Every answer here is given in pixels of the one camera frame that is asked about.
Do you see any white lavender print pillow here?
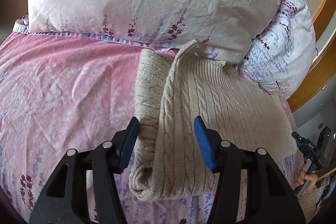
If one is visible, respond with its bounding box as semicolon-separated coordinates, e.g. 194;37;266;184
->
238;0;315;101

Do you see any right hand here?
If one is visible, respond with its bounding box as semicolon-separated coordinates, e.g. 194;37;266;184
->
294;164;318;196

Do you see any pink floral bed sheet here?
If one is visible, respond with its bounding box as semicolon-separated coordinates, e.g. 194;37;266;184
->
0;31;305;224

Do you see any beige cable knit sweater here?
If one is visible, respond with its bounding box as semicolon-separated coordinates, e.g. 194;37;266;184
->
128;39;299;202

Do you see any wooden headboard frame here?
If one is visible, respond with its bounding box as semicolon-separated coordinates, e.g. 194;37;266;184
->
288;0;335;111

